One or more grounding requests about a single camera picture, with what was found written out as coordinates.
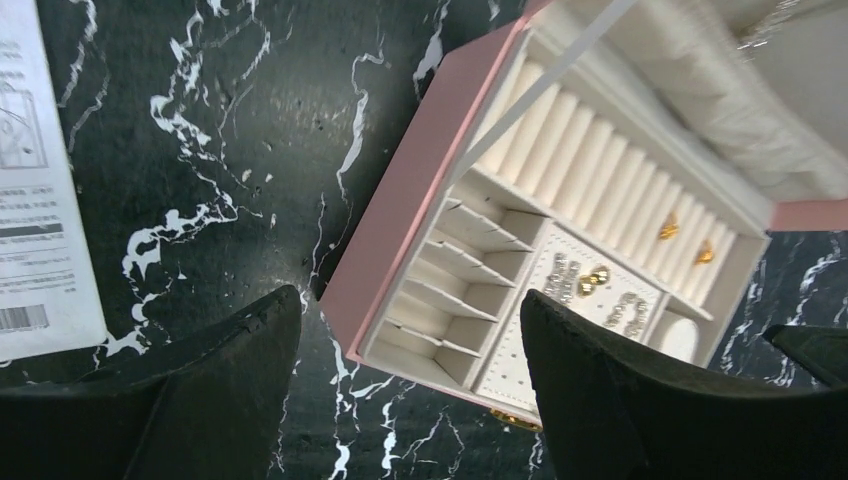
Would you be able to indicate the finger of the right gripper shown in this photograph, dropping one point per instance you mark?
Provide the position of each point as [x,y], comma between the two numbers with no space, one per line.
[821,351]

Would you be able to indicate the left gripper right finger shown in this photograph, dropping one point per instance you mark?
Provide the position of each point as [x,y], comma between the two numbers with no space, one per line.
[612,408]

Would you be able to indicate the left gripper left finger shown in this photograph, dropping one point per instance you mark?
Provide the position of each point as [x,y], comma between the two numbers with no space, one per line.
[204,407]

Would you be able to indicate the pink jewelry box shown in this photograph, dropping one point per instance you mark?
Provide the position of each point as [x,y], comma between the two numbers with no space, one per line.
[666,140]

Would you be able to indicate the small rhinestone earrings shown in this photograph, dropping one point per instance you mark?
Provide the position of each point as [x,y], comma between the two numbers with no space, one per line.
[632,310]

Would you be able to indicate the white oval watch pillow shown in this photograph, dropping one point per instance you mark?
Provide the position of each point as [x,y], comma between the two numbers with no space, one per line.
[680,340]

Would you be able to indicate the long rhinestone drop earrings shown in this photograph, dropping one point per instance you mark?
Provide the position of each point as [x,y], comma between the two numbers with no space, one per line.
[560,283]

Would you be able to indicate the gold double hoop earring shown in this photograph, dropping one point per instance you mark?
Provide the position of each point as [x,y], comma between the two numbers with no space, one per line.
[588,283]

